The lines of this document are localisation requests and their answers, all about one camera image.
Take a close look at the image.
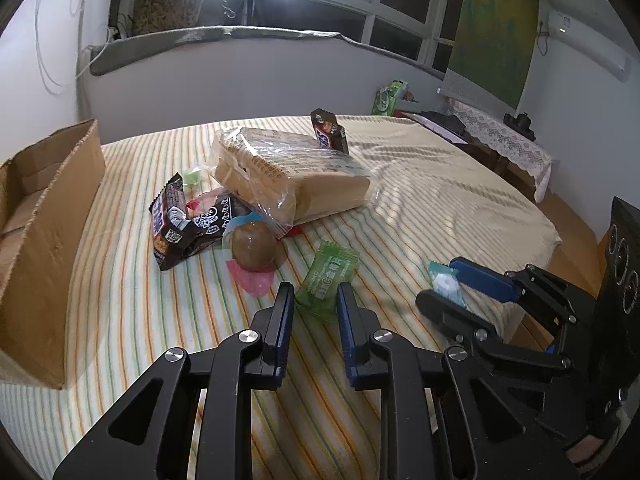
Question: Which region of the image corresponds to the brown chocolate bar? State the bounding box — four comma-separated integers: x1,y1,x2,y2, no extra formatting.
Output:
310,108,349,156

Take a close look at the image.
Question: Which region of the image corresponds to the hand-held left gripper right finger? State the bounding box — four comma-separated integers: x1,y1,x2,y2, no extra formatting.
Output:
336,282,581,480

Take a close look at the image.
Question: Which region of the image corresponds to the brown cake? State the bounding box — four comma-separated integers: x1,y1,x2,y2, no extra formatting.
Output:
222,212,304,297

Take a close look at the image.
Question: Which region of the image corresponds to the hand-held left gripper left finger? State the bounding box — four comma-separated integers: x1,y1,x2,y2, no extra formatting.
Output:
52,281,296,480

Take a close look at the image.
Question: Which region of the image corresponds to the dark notebook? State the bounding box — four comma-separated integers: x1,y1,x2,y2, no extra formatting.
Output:
417,109,470,145

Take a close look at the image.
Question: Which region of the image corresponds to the green candy packet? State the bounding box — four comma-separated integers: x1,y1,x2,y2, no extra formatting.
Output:
295,241,361,321

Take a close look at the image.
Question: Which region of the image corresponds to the black camera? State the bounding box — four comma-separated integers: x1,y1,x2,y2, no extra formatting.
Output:
502,111,537,142

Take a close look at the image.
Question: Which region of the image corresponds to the person's right hand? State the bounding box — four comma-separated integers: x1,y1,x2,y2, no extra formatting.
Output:
567,435,618,479

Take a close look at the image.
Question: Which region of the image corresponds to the green wall hanging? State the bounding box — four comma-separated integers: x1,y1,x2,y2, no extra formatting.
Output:
437,0,541,113

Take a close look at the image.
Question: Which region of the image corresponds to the small green jelly candy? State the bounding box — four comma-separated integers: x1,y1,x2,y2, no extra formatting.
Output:
181,166,205,192

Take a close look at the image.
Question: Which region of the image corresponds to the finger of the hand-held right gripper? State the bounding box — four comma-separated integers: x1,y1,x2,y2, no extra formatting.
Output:
416,289,576,377
449,256,597,328

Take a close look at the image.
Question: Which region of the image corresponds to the white air conditioner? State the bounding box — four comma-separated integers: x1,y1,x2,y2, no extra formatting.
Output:
545,7,630,82

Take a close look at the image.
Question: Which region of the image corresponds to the leopard pattern cushion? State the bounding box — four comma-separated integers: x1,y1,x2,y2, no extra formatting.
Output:
132,0,205,37

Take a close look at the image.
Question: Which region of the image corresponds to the green snack bag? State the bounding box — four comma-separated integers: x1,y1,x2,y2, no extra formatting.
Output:
371,79,410,117

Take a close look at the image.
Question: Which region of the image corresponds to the brown cardboard box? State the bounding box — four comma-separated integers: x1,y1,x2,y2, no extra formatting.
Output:
0,119,107,390

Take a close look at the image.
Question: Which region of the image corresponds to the grey windowsill mat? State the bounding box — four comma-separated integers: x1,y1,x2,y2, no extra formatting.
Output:
89,25,446,81

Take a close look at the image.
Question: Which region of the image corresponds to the black snack packet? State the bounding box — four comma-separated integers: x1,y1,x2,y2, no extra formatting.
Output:
150,172,253,272

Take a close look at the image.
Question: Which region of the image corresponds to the bagged sliced bread loaf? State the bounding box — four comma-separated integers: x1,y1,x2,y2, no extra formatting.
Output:
207,127,381,238

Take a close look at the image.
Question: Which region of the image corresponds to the lace covered side table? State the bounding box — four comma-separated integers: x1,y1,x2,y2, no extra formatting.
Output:
440,97,553,203

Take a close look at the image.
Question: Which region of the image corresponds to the white cable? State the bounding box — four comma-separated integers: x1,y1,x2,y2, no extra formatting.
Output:
34,0,126,95

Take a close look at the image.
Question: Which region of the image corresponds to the small white teal candy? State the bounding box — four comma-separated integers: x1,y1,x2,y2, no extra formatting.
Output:
428,261,469,311

